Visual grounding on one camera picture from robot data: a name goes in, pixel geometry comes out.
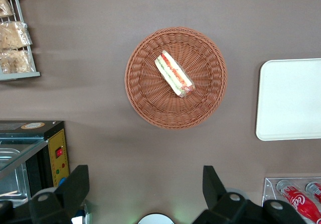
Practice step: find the clear acrylic bottle rack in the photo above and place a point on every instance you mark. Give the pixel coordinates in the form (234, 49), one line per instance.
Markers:
(269, 191)

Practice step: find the black glass food warmer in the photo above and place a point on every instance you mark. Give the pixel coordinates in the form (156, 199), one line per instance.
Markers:
(59, 143)

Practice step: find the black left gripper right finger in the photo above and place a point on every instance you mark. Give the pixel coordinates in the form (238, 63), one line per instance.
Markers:
(225, 206)

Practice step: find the clear bag of puffed snacks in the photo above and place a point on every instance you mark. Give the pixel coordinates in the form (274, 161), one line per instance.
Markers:
(15, 60)
(5, 8)
(12, 34)

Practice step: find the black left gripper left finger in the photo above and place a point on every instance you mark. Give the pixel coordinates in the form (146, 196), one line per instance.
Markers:
(62, 199)

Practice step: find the brown round wicker basket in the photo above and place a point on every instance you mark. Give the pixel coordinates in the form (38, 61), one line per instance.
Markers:
(200, 108)

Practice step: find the plastic-wrapped sandwich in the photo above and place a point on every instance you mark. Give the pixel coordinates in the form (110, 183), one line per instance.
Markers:
(173, 73)

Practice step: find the red Coca-Cola bottle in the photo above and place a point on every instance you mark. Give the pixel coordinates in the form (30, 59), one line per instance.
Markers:
(298, 201)
(314, 190)

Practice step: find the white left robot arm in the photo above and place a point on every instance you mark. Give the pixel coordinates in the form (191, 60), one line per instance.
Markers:
(155, 220)

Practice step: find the cream rectangular tray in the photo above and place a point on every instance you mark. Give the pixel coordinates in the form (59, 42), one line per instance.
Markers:
(288, 98)

